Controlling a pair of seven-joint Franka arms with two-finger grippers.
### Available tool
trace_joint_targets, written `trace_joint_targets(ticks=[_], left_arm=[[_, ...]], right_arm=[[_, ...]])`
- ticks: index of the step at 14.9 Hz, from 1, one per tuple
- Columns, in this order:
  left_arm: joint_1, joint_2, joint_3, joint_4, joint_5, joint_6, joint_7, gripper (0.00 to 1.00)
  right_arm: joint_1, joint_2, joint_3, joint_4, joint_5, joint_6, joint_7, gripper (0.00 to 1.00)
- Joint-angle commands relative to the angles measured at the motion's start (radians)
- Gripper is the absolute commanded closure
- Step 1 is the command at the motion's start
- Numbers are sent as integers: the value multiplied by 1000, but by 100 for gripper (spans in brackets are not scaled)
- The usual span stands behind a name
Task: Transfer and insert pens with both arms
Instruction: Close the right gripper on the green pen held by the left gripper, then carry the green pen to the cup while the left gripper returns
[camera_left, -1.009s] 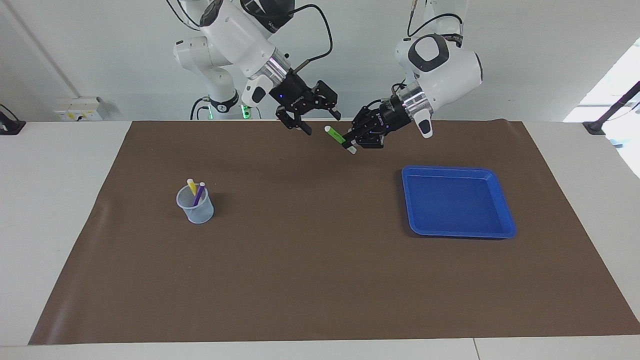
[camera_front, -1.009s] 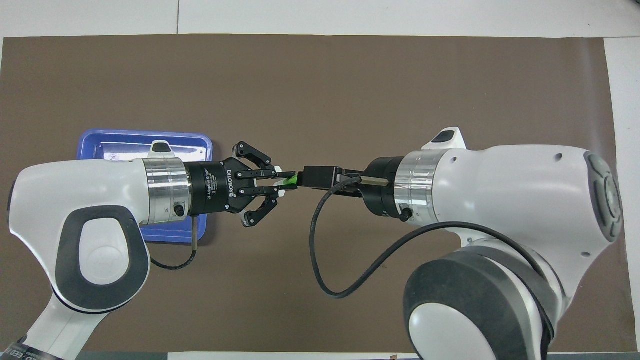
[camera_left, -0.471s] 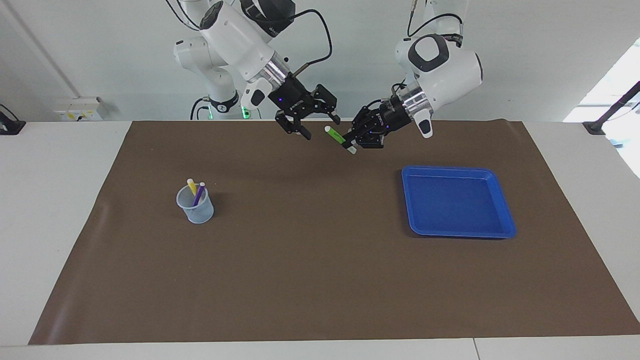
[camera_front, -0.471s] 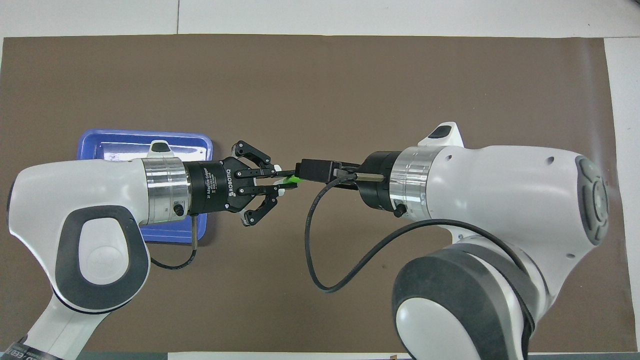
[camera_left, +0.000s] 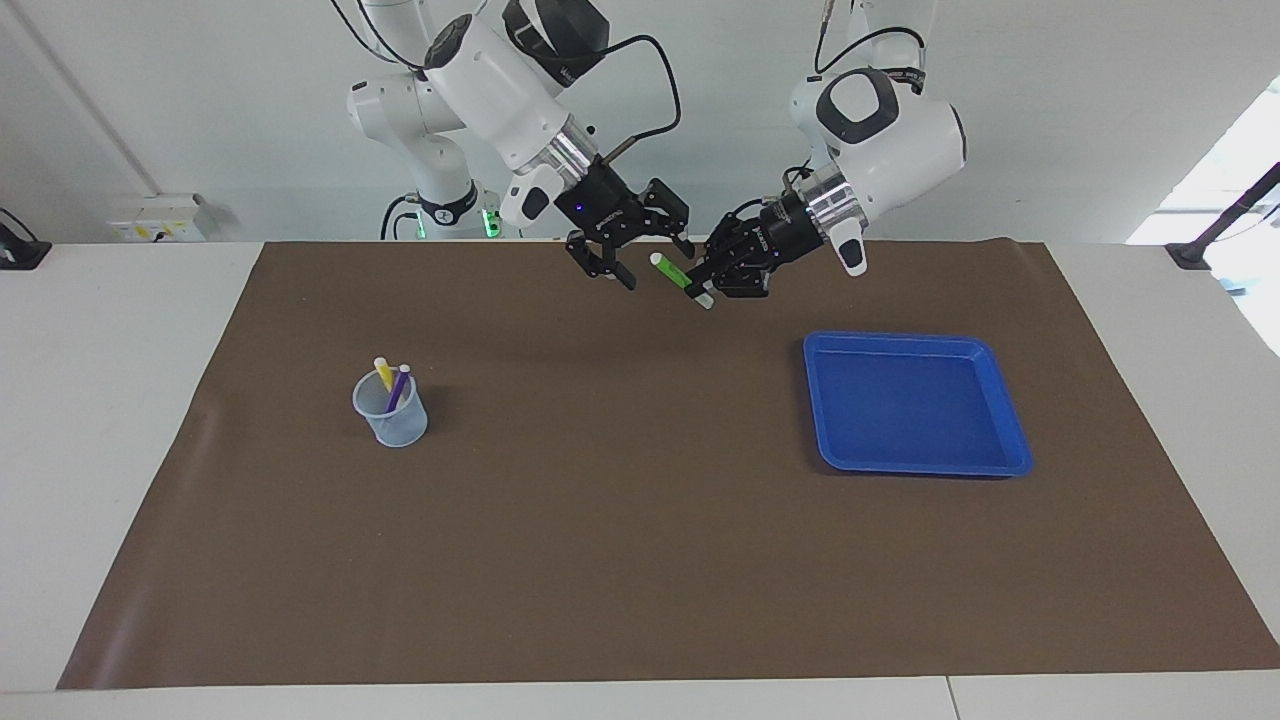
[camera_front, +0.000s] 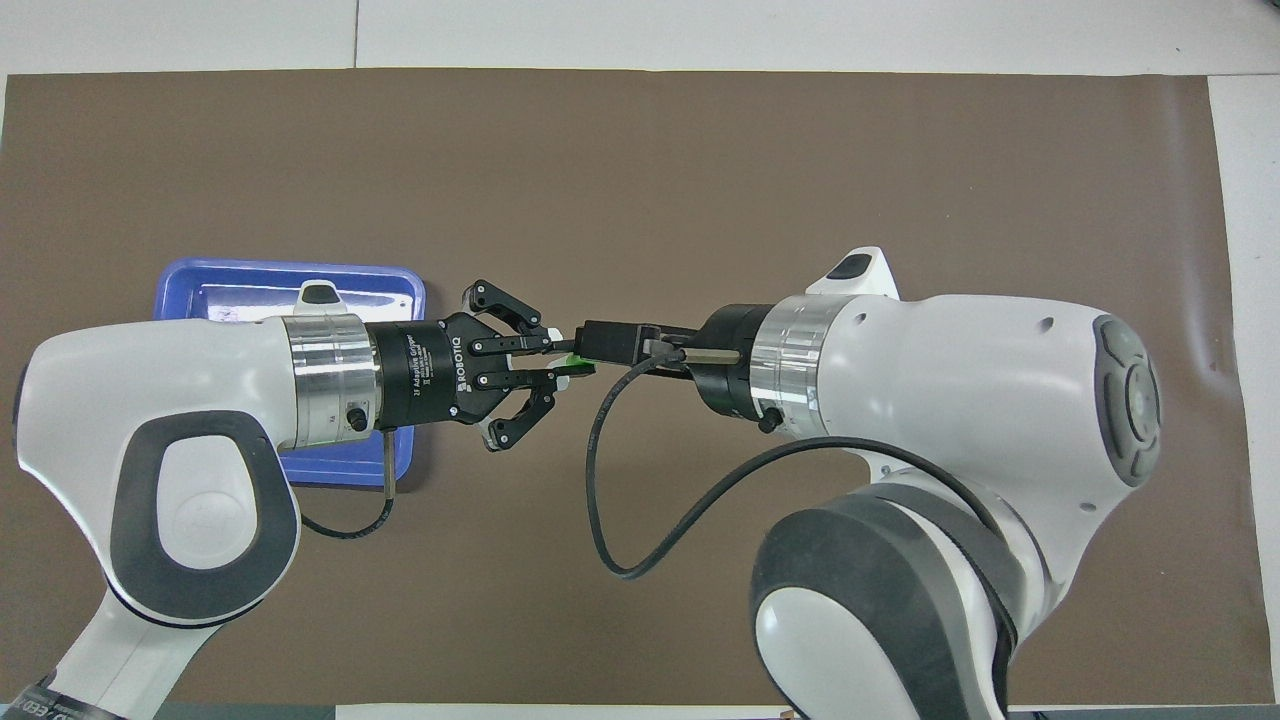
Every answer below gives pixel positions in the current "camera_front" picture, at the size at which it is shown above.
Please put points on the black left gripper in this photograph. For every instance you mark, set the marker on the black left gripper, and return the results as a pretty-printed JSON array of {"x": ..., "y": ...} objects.
[{"x": 440, "y": 370}]

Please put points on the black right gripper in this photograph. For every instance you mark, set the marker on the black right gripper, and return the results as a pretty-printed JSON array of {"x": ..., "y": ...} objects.
[{"x": 725, "y": 360}]

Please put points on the green marker pen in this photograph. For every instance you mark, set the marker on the green marker pen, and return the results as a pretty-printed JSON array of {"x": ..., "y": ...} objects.
[{"x": 580, "y": 368}]

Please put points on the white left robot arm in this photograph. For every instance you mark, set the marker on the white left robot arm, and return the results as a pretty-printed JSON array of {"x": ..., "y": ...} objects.
[{"x": 150, "y": 370}]

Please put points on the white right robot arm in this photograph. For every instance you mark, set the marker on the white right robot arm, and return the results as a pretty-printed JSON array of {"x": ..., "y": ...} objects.
[{"x": 950, "y": 380}]

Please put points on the brown paper table mat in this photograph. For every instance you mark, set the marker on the brown paper table mat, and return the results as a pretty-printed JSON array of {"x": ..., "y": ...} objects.
[{"x": 640, "y": 200}]

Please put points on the blue plastic tray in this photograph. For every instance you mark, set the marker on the blue plastic tray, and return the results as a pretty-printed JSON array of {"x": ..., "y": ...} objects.
[{"x": 340, "y": 465}]

